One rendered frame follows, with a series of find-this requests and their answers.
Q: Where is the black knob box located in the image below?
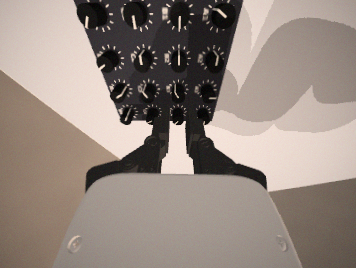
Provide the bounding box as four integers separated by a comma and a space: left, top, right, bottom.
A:
74, 0, 243, 125

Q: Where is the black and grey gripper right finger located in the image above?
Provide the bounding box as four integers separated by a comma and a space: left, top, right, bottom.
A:
185, 106, 267, 191

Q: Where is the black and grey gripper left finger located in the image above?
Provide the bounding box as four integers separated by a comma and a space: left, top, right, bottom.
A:
85, 105, 170, 193

